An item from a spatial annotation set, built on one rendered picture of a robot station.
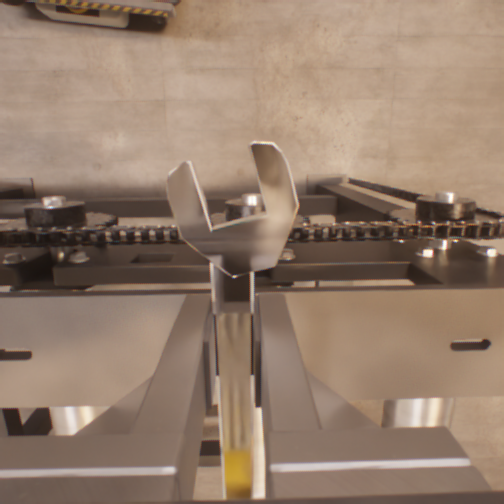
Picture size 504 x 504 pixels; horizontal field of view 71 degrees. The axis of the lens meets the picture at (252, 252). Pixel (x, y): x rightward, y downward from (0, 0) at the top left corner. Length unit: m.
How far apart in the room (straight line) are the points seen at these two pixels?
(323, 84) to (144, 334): 1.27
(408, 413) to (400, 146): 1.05
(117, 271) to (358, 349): 0.34
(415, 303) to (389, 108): 1.27
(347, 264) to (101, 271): 0.33
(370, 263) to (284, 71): 1.03
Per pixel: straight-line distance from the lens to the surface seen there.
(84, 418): 0.68
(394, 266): 0.52
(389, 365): 0.29
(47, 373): 0.31
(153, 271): 0.50
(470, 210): 0.60
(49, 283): 0.58
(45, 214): 0.57
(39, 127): 1.58
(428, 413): 0.70
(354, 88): 1.47
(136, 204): 1.11
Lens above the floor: 1.39
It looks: 74 degrees down
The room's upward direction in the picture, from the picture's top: 175 degrees clockwise
